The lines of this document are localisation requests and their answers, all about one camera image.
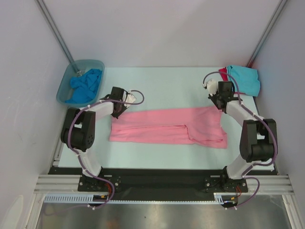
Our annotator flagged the pink t shirt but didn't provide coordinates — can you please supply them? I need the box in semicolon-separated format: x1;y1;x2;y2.
109;106;228;149

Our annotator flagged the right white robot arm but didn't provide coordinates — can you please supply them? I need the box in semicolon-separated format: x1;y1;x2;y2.
205;80;278;191

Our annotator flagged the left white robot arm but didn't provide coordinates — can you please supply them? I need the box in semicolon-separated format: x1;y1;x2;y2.
61;87;136;191

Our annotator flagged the folded red t shirt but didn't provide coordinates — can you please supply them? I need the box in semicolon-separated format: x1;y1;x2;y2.
219;67;238;94

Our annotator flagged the folded light blue t shirt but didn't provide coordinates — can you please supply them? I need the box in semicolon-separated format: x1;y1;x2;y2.
226;65;261;97

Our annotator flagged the crumpled blue t shirt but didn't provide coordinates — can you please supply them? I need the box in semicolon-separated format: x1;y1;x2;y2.
65;69;102;104

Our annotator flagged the translucent blue plastic bin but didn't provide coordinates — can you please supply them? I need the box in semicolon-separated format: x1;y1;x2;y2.
56;59;105;108

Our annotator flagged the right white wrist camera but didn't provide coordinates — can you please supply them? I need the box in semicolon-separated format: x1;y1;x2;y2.
203;79;218;96

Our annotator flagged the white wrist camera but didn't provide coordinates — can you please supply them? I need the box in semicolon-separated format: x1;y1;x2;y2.
125;92;136;105
203;79;218;96

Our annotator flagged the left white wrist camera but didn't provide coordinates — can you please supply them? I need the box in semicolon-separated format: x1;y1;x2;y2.
125;92;136;105

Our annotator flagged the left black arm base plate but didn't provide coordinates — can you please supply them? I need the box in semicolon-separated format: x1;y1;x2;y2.
78;175;121;192

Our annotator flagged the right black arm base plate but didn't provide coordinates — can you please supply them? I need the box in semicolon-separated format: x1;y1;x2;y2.
203;176;248;193

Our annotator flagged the right aluminium corner post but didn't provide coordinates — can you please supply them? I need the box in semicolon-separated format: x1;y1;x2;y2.
246;0;290;68

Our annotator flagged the aluminium corner post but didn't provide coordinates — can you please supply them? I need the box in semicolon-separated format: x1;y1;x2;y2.
35;0;74;63
246;0;290;68

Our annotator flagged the aluminium front rail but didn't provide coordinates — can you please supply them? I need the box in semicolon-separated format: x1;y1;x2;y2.
34;175;294;195

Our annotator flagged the slotted cable duct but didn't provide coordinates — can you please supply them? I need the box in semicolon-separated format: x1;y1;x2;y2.
44;193;237;205

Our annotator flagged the left aluminium corner post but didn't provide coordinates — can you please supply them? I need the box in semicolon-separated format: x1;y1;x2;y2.
35;0;74;63

